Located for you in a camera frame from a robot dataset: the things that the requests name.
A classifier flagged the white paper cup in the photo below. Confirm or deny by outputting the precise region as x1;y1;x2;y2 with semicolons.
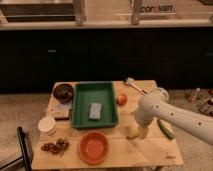
38;116;56;136

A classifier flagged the orange fruit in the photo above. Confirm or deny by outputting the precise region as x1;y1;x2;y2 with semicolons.
116;93;128;105

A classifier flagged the green plastic tray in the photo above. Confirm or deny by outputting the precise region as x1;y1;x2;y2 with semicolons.
71;82;119;129

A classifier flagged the green cucumber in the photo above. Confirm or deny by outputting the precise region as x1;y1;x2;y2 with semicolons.
157;119;175;141

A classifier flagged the red bowl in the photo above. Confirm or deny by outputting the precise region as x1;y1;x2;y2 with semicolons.
78;131;109;165

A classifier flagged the black chair frame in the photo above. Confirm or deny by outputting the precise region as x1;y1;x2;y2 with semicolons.
0;127;32;171

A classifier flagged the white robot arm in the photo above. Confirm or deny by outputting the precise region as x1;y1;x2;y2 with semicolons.
134;88;213;145

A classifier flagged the dark brown bowl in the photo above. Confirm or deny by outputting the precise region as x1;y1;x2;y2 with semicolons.
53;83;74;104

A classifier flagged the yellow banana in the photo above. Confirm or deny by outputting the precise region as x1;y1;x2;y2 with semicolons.
127;128;139;140

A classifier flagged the blue-grey sponge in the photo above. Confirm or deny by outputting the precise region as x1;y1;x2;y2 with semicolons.
89;103;102;120

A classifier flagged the white cardboard box with print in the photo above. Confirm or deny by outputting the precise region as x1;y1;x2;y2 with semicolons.
140;0;175;20

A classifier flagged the pile of brown nuts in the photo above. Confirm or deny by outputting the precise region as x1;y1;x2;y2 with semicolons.
41;139;70;155

